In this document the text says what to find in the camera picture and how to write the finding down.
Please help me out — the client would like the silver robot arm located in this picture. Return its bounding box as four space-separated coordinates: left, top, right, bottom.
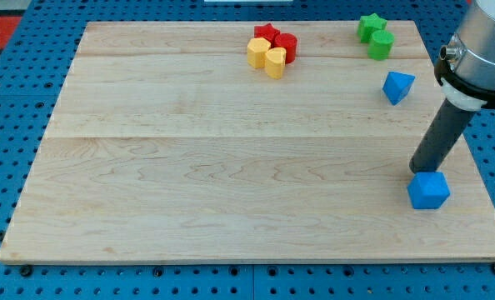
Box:
435 0 495 112

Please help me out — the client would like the blue triangle block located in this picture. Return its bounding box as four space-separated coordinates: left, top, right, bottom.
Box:
382 71 416 106

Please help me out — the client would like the light wooden board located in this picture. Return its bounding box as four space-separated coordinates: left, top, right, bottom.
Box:
0 21 495 265

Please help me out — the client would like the yellow heart block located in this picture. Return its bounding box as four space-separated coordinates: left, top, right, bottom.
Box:
264 47 286 79

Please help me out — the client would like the yellow hexagon block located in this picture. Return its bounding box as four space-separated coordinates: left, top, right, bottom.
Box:
247 37 271 69

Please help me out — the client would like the red cylinder block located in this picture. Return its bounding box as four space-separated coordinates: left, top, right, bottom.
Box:
274 33 298 64

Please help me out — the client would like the red star block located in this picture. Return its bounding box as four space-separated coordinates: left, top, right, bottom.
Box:
253 22 281 43

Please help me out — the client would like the green cylinder block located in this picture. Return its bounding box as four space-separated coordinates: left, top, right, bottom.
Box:
367 30 395 61

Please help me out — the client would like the green star block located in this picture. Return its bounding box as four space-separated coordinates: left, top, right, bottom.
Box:
357 12 388 43

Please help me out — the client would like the blue cube block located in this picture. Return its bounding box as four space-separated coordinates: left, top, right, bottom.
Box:
407 172 451 209

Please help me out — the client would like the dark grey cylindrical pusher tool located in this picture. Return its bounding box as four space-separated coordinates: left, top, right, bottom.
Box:
409 98 475 173

